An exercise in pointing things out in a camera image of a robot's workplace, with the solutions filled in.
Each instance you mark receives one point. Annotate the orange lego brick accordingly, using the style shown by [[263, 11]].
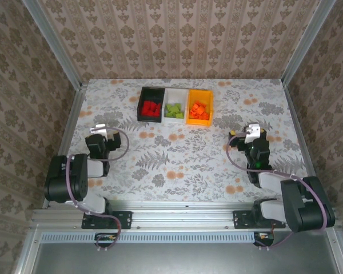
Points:
[[201, 109], [195, 115], [194, 109], [207, 115], [197, 102], [201, 116]]

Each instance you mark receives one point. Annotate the green lego brick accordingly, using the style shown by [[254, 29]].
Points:
[[180, 108], [168, 107], [175, 115], [174, 110], [169, 113], [180, 114], [175, 105]]

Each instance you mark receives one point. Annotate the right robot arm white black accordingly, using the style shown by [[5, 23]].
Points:
[[306, 202]]

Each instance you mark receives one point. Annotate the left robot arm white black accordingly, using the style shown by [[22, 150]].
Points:
[[65, 179]]

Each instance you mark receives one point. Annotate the orange plastic bin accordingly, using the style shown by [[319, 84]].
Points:
[[200, 95]]

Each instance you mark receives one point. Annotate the black plastic bin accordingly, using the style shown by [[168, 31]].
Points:
[[151, 94]]

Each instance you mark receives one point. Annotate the floral patterned table cover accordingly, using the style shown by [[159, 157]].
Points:
[[188, 185]]

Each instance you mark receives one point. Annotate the white plastic bin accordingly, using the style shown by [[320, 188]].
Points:
[[175, 95]]

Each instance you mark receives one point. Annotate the grey metal panel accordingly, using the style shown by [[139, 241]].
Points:
[[174, 259]]

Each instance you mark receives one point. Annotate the aluminium table side rail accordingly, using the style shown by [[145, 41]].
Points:
[[74, 120], [300, 134]]

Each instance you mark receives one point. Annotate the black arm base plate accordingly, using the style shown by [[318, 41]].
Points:
[[240, 219], [125, 219]]

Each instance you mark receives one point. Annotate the wide aluminium mounting rail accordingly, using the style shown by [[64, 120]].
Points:
[[183, 217]]

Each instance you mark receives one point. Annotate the aluminium frame post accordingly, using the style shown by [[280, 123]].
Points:
[[51, 40], [308, 40]]

